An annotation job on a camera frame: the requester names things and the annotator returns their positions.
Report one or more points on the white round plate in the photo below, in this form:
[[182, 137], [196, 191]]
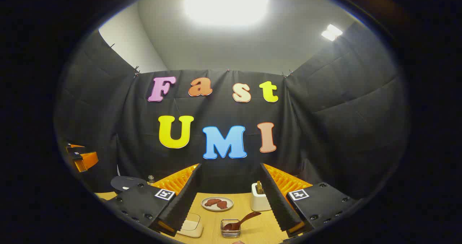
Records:
[[216, 207]]

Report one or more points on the small square glass dish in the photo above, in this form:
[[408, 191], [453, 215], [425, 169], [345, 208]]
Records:
[[231, 233]]

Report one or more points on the large ceiling light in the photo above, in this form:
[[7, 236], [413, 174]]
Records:
[[225, 4]]

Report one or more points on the red-brown meat piece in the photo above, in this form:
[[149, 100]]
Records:
[[212, 201], [222, 204]]

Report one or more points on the dark grey rice cooker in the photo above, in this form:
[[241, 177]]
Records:
[[126, 182]]

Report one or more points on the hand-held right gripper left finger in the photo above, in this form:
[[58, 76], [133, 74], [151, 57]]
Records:
[[182, 197]]

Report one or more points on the small ceiling light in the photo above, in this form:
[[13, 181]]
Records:
[[331, 32]]

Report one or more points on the clear glass tray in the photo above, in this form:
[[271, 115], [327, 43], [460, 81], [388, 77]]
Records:
[[193, 222]]

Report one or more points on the white rice heap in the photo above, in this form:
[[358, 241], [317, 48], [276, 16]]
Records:
[[189, 233]]

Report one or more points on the small glass bottle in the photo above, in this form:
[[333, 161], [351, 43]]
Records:
[[151, 179]]

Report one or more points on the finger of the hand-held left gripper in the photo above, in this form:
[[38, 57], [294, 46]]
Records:
[[75, 148], [88, 161]]

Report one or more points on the white chopstick holder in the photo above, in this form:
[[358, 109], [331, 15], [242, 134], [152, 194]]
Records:
[[258, 202]]

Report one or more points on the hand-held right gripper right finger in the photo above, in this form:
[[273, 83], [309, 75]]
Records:
[[278, 200]]

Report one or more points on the red-brown wooden spoon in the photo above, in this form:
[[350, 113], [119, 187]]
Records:
[[245, 218]]

